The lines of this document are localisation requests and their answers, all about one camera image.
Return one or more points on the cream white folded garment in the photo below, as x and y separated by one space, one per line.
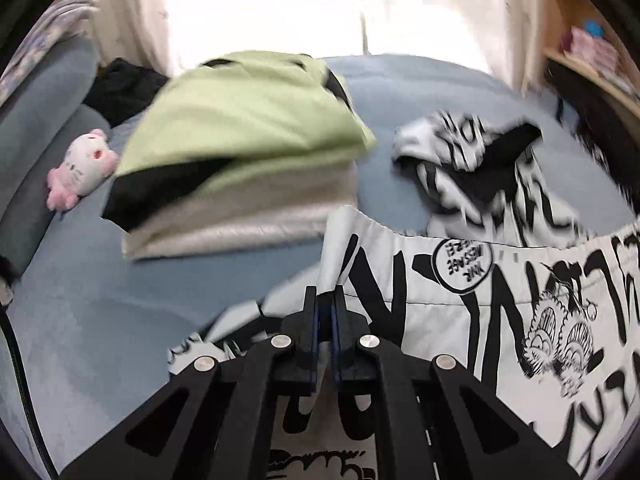
281 208

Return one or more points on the black garment by curtain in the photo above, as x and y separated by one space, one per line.
122 90

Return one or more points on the wooden bookshelf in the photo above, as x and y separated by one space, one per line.
580 50

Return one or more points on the blue grey bed sheet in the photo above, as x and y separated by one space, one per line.
94 328

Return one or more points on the floral patterned quilt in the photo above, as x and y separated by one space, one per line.
64 19

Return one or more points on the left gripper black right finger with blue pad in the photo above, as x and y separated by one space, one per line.
430 419

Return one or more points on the pink white plush cat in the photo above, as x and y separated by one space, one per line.
87 163

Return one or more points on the light green folded garment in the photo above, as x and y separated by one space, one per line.
240 118

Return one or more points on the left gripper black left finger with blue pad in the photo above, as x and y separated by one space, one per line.
215 419

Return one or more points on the white black graffiti print jacket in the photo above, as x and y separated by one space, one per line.
544 312

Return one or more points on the black white patterned clothes pile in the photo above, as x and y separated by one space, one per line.
601 127

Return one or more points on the white floral curtain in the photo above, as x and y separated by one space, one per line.
499 37

